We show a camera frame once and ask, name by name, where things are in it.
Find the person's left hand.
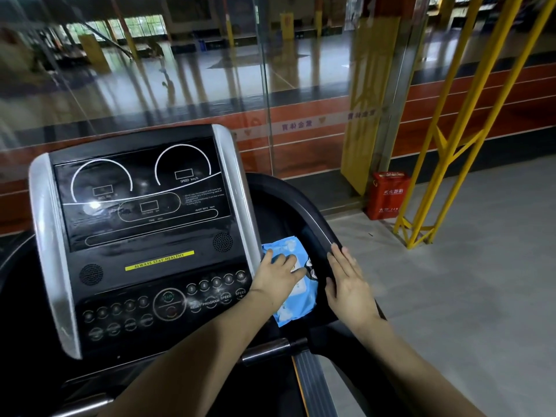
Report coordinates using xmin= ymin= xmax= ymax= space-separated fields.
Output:
xmin=250 ymin=249 xmax=308 ymax=310

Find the person's right hand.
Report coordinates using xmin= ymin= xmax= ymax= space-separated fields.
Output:
xmin=324 ymin=243 xmax=383 ymax=332

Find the grey treadmill side rail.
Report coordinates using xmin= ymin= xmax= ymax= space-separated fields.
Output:
xmin=290 ymin=348 xmax=345 ymax=417

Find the yellow steel lattice column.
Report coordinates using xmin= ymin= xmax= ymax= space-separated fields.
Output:
xmin=393 ymin=0 xmax=556 ymax=250

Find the glass partition wall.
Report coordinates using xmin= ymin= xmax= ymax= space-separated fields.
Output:
xmin=0 ymin=0 xmax=420 ymax=236

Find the person's right forearm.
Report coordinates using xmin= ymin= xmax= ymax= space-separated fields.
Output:
xmin=347 ymin=314 xmax=488 ymax=417

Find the yellow padded pillar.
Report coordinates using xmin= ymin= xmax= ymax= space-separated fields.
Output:
xmin=340 ymin=14 xmax=403 ymax=197

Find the blue wet wipes packet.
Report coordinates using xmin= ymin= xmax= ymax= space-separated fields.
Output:
xmin=261 ymin=236 xmax=320 ymax=329

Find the person's left forearm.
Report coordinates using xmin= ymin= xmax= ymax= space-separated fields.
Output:
xmin=98 ymin=287 xmax=279 ymax=417

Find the black treadmill handrail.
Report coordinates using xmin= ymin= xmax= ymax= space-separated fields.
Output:
xmin=244 ymin=171 xmax=388 ymax=357
xmin=0 ymin=231 xmax=72 ymax=417

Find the black treadmill console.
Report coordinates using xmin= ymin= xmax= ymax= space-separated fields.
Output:
xmin=28 ymin=124 xmax=264 ymax=362

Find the red fire extinguisher box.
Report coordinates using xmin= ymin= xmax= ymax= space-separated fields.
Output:
xmin=367 ymin=170 xmax=411 ymax=221

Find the silver treadmill grip bar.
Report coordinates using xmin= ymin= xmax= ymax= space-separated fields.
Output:
xmin=49 ymin=392 xmax=116 ymax=417
xmin=241 ymin=337 xmax=310 ymax=368

